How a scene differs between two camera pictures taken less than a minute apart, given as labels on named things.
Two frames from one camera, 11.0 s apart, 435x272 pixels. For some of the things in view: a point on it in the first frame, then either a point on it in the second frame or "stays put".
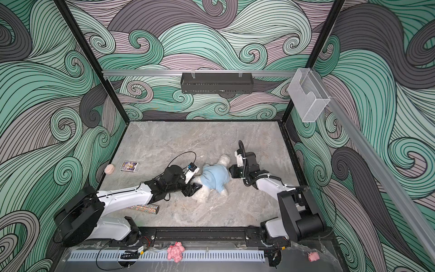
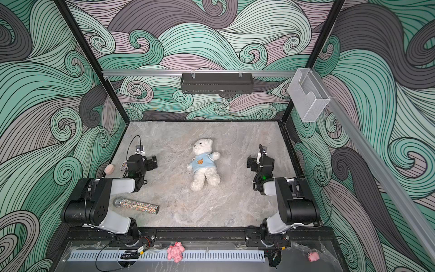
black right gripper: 233,173 → 252,161
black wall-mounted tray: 217,83 stays put
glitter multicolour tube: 150,208 stays put
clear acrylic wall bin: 309,94 stays put
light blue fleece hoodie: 215,176 → 203,160
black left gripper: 190,189 → 150,165
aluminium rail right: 401,198 stays put
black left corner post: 93,60 stays put
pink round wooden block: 109,169 stays put
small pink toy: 313,256 stays put
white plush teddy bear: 201,193 → 201,147
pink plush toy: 175,251 stays put
